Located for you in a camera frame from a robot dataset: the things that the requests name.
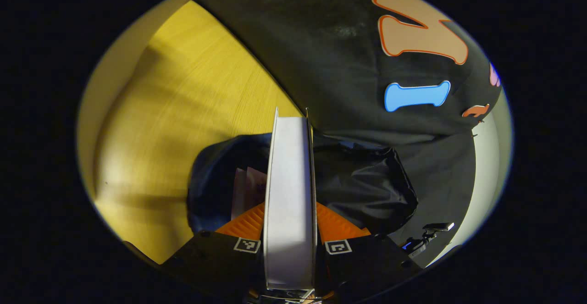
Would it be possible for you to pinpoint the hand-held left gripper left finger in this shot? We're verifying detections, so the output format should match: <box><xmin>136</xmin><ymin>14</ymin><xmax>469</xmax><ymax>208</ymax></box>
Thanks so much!
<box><xmin>161</xmin><ymin>202</ymin><xmax>266</xmax><ymax>304</ymax></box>

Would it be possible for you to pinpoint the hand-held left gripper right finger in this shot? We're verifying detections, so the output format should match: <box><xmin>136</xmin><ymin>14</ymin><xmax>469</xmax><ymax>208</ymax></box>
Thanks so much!
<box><xmin>316</xmin><ymin>201</ymin><xmax>423</xmax><ymax>304</ymax></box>

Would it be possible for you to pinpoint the blue schoolbag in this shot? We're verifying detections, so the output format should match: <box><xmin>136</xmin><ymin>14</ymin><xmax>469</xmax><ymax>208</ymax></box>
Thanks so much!
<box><xmin>187</xmin><ymin>132</ymin><xmax>419</xmax><ymax>237</ymax></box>

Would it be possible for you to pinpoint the pink book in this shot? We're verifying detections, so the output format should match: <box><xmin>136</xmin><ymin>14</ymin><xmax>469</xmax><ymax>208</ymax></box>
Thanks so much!
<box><xmin>231</xmin><ymin>166</ymin><xmax>268</xmax><ymax>221</ymax></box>

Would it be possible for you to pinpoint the dark cover book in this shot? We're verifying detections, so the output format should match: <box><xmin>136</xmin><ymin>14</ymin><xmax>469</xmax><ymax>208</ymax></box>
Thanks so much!
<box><xmin>263</xmin><ymin>108</ymin><xmax>318</xmax><ymax>291</ymax></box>

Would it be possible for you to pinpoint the black backdrop cloth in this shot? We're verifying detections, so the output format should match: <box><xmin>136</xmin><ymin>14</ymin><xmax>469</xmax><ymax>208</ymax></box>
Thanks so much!
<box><xmin>195</xmin><ymin>0</ymin><xmax>503</xmax><ymax>268</ymax></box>

